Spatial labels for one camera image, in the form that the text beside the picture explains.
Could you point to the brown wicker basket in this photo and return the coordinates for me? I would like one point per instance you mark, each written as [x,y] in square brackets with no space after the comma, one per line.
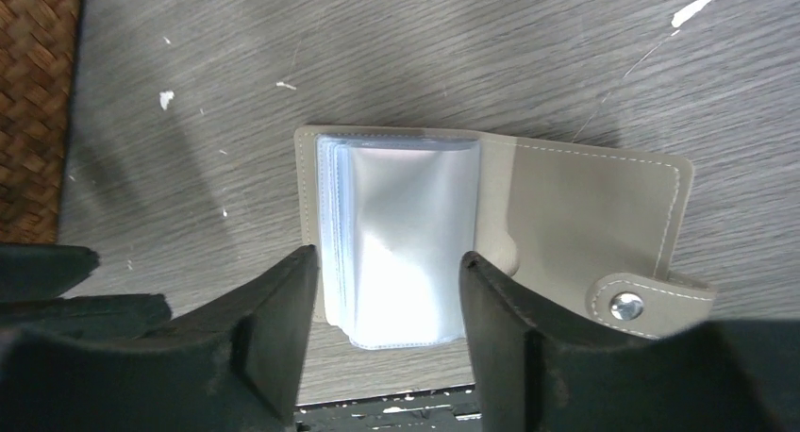
[38,41]

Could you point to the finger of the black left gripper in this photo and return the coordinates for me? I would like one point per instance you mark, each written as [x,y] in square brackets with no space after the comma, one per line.
[34,278]

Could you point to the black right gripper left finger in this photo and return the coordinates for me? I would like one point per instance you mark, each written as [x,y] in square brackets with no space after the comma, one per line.
[125,362]

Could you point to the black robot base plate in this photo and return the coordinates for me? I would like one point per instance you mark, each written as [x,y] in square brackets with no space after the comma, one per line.
[453,409]

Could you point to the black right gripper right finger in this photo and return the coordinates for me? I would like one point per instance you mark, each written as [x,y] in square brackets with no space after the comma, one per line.
[540,367]

